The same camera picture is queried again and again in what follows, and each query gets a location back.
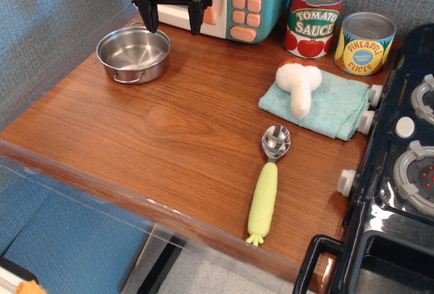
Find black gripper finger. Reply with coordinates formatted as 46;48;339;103
188;0;204;36
136;0;159;33

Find red and white plush mushroom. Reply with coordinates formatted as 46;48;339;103
275;58;323;119

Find small steel pot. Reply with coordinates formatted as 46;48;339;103
96;25;172;85

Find teal toy microwave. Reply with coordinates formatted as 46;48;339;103
157;0;290;44

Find tomato sauce can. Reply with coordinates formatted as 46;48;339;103
284;0;344;59

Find pineapple slices can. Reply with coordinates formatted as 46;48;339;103
334;12;397;77

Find teal folded cloth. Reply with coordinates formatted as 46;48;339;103
258;70;370;141

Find grey stove knob upper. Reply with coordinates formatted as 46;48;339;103
368;85;383;108

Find grey stove knob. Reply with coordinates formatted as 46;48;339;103
337;169;356;197
368;85;383;108
357;110;375;135

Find grey stove knob middle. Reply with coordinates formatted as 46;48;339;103
357;110;375;135

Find grey stove knob lower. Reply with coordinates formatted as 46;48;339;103
337;169;356;197

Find orange plush object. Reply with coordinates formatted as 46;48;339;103
15;280;47;294

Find black toy stove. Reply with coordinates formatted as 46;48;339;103
294;24;433;293

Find spoon with green handle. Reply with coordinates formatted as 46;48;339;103
245;125;291;247

